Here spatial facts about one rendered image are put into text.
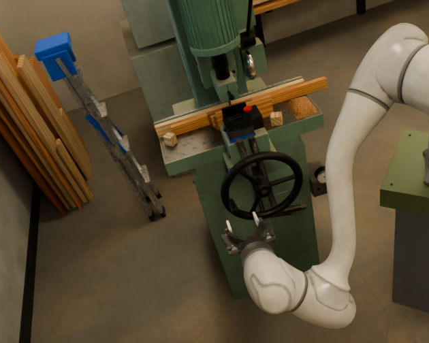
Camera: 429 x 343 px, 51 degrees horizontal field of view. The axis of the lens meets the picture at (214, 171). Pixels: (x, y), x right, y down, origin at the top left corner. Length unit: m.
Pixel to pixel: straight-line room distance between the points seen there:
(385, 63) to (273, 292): 0.54
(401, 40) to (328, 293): 0.58
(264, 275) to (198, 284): 1.36
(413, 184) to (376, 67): 0.73
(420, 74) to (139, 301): 1.83
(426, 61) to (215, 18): 0.72
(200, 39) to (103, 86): 2.74
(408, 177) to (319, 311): 0.75
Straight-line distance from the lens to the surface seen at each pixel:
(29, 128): 2.78
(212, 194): 1.74
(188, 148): 1.65
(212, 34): 1.51
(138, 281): 2.50
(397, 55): 1.03
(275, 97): 1.76
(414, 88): 1.00
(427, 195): 1.66
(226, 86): 1.63
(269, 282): 1.02
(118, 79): 4.18
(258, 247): 1.15
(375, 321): 2.15
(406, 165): 1.77
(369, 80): 1.05
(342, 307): 1.14
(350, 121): 1.04
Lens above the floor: 1.85
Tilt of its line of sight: 39 degrees down
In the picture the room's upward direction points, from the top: 17 degrees counter-clockwise
